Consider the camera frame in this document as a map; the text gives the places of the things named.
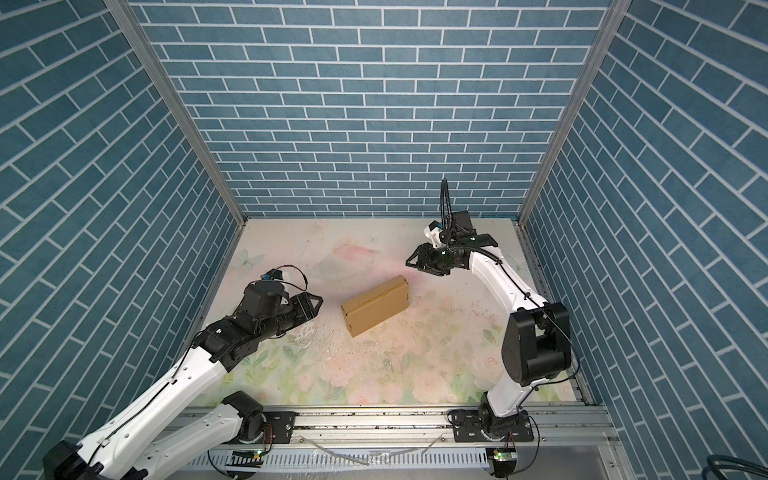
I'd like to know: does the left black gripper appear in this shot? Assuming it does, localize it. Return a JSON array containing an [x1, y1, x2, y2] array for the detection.
[[257, 290, 326, 344]]

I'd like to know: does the brown cardboard paper box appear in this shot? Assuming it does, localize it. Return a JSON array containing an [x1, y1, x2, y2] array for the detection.
[[341, 275, 409, 337]]

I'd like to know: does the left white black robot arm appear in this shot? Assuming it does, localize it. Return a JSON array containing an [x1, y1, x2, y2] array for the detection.
[[43, 279, 323, 479]]

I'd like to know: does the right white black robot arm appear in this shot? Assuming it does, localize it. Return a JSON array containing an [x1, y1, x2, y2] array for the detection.
[[406, 211, 572, 438]]

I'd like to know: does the floral table mat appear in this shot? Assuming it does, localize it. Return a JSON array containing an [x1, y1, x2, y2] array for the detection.
[[167, 217, 580, 408]]

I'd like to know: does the right green circuit board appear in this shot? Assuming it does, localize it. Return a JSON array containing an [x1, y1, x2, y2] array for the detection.
[[486, 448, 518, 463]]

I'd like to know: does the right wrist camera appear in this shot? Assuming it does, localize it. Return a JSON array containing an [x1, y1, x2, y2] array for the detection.
[[424, 221, 444, 249]]

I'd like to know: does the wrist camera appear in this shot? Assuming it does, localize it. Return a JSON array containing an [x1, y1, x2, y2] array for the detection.
[[424, 221, 444, 249], [260, 268, 284, 282]]

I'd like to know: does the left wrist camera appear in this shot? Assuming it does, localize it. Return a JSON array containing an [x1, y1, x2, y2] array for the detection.
[[260, 268, 284, 282]]

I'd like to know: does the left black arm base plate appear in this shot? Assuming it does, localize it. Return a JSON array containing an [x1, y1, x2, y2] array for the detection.
[[225, 411, 297, 446]]

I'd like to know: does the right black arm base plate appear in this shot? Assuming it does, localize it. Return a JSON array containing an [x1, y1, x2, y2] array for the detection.
[[446, 407, 534, 443]]

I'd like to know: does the clear cable tie strip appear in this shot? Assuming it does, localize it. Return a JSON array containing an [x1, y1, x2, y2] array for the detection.
[[299, 434, 445, 468]]

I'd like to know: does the white slotted cable duct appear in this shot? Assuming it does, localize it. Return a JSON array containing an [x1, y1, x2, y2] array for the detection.
[[180, 447, 489, 473]]

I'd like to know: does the aluminium front rail frame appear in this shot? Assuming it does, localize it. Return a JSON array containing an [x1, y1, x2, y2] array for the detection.
[[163, 405, 634, 479]]

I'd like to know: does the black cable bottom right corner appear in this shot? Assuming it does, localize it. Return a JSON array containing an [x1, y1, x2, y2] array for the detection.
[[701, 454, 768, 480]]

